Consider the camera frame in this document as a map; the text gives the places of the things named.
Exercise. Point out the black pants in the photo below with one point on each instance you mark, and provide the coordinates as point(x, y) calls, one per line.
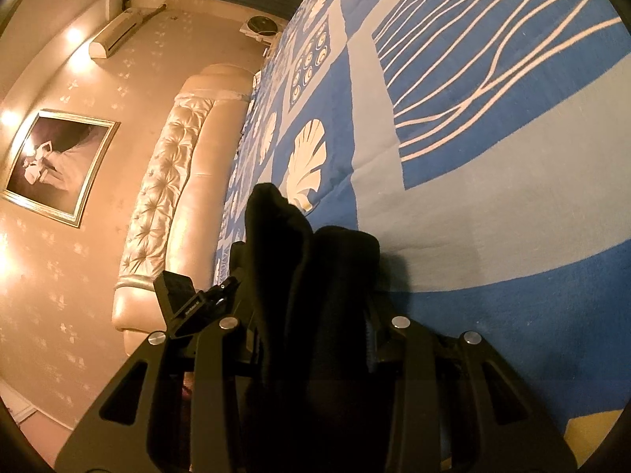
point(315, 315)

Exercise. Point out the yellow sheet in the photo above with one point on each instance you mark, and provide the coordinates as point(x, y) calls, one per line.
point(591, 433)

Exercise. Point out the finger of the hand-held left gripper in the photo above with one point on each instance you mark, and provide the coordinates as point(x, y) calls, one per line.
point(238, 266)

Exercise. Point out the blue shell-print blanket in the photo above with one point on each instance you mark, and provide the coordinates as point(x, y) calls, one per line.
point(468, 207)

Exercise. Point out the cream tufted headboard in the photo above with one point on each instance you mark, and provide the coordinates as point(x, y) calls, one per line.
point(172, 182)

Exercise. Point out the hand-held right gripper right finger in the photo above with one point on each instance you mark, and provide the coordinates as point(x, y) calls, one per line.
point(419, 354)

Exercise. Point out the gold-framed wall picture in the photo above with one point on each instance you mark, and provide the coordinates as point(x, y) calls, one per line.
point(59, 167)

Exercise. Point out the white air conditioner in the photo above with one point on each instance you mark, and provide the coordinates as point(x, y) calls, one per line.
point(118, 34)

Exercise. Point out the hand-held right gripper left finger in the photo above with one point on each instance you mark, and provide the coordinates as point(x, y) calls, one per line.
point(212, 354)

